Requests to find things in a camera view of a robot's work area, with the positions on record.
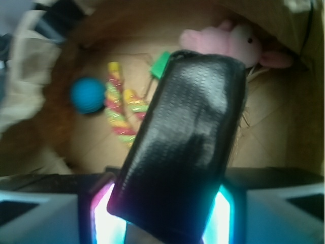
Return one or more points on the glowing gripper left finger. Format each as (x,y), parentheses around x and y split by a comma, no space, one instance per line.
(96,224)

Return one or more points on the blue ball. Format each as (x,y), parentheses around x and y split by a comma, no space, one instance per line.
(87,95)

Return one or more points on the pink plush bunny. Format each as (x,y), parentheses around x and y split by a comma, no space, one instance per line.
(236,41)

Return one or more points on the green rectangular block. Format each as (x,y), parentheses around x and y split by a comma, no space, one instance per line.
(158,67)

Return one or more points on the multicolour twisted rope toy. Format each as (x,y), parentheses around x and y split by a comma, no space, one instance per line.
(117,100)

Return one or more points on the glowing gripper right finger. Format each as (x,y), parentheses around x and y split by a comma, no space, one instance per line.
(227,219)

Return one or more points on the brown paper bag bin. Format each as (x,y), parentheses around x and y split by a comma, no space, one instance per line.
(282,124)

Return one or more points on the black box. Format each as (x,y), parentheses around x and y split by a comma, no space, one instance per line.
(175,166)

